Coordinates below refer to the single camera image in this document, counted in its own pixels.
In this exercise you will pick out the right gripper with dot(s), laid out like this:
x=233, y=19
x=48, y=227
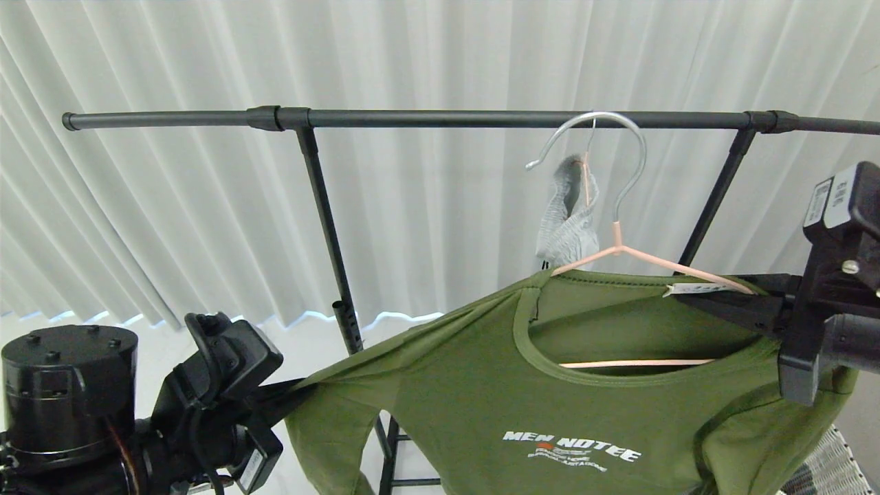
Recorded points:
x=852, y=344

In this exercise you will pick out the white laundry basket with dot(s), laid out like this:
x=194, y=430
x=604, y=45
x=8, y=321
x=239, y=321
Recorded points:
x=832, y=467

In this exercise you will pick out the pink clothes hanger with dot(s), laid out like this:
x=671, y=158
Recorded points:
x=619, y=240
x=586, y=179

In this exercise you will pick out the black clothes rack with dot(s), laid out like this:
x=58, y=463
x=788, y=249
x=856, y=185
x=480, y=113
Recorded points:
x=447, y=118

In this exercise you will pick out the white curtain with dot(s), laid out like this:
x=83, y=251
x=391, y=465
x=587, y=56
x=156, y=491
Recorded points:
x=412, y=227

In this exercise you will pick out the green garment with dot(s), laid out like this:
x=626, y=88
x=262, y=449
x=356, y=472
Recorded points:
x=447, y=399

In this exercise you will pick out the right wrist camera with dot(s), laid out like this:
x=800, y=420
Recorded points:
x=852, y=206

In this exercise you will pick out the pale grey shorts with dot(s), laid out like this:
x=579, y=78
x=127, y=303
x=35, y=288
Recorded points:
x=567, y=234

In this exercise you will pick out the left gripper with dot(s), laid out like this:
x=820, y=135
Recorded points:
x=206, y=454

